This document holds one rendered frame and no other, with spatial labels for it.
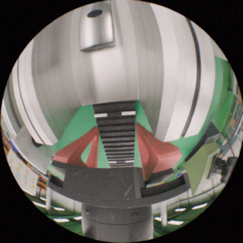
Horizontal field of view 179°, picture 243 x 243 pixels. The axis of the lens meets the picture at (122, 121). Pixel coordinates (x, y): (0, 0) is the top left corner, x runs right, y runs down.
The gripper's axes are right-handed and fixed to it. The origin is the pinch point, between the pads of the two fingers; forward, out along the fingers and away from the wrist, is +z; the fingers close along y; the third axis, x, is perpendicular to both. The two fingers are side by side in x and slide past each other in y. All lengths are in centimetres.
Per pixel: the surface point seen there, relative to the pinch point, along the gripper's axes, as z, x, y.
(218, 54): -2.4, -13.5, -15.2
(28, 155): -6.7, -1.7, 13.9
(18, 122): -4.4, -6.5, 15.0
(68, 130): 1.9, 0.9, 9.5
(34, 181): -50, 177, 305
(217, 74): 1.7, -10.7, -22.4
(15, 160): -32, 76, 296
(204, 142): 2.2, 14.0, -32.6
